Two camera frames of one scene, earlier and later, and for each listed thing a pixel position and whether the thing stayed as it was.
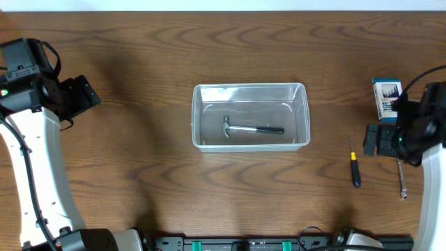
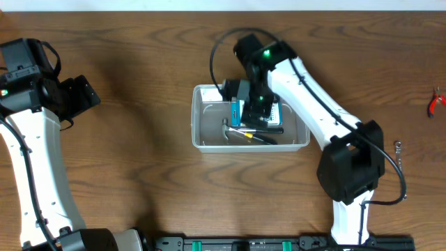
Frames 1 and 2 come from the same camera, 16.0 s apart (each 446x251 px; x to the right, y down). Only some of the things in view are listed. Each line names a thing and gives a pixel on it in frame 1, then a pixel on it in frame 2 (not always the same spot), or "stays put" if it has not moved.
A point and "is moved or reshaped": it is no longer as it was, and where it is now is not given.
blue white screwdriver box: x=385 y=90 → x=275 y=118
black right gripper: x=385 y=146 → x=250 y=109
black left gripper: x=82 y=95 stays put
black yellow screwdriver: x=356 y=178 is moved or reshaped
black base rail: x=259 y=242 stays put
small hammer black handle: x=227 y=127 stays put
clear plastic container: x=277 y=104 stays put
